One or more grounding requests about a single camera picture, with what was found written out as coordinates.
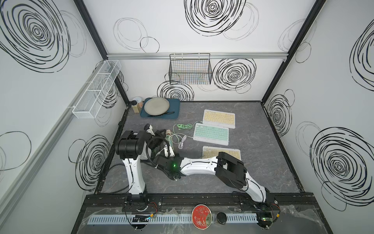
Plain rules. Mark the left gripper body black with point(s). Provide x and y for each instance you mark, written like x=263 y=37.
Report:
x=157 y=140

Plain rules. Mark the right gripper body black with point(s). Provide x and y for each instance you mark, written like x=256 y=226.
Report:
x=173 y=160

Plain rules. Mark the yellow wireless keyboard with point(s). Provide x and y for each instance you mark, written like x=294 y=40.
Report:
x=209 y=152
x=220 y=119

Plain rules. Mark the green wireless keyboard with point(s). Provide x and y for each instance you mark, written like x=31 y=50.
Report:
x=211 y=134

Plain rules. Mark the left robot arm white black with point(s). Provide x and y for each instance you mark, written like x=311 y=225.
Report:
x=130 y=146

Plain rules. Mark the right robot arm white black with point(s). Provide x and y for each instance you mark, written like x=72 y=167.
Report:
x=228 y=169

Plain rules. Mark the black knife on tray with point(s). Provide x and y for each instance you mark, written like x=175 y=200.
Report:
x=163 y=114

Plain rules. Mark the grey round plate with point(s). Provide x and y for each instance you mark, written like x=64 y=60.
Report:
x=156 y=106

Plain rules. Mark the teal tray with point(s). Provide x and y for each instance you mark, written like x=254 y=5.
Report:
x=174 y=106

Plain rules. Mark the red round emergency button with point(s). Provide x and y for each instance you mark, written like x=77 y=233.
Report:
x=202 y=217

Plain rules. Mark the black round knob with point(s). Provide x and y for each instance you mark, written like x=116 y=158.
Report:
x=221 y=218

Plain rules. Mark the black wire wall basket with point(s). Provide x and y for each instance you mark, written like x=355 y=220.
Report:
x=190 y=68

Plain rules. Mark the white wire wall shelf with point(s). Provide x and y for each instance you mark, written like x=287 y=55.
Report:
x=92 y=100

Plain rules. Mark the white slotted cable duct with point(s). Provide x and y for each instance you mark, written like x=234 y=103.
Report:
x=122 y=219

